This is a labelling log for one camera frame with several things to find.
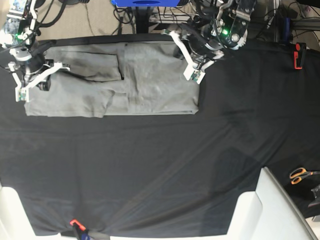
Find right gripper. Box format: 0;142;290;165
0;0;54;79

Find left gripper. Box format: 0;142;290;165
176;0;257;65

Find grey T-shirt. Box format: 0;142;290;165
24;41;200;118

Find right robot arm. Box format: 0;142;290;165
0;0;67;95

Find white power strip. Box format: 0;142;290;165
148;12;213;24

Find blue clamp on right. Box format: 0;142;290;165
281;17;293;45

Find red clamp on right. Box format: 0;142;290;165
293;42;307;70

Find blue plastic box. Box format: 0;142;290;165
110;0;180;8

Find black table cloth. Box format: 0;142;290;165
0;34;320;238

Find orange black clamp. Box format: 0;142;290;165
69;219;91;240

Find orange handled scissors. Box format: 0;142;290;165
289;167;320;185

